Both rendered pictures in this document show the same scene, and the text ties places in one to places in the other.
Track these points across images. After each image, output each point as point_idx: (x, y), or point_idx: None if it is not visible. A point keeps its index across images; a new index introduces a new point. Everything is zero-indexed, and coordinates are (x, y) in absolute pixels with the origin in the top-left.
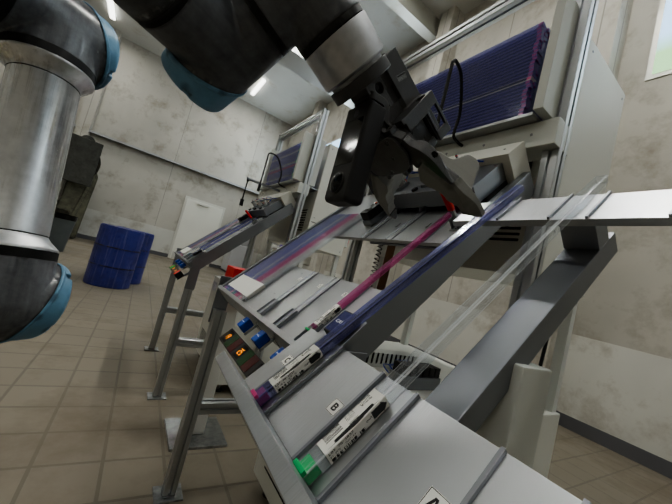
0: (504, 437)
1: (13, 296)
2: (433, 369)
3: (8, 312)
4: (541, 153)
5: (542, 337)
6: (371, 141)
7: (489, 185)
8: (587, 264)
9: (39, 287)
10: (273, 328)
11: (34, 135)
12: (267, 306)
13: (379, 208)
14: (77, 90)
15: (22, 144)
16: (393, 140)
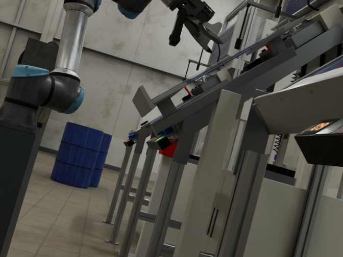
0: (215, 112)
1: (69, 92)
2: (288, 170)
3: (68, 97)
4: None
5: (238, 83)
6: (180, 22)
7: (307, 35)
8: (269, 58)
9: (75, 91)
10: None
11: (75, 34)
12: None
13: (257, 62)
14: (88, 15)
15: (72, 38)
16: (188, 20)
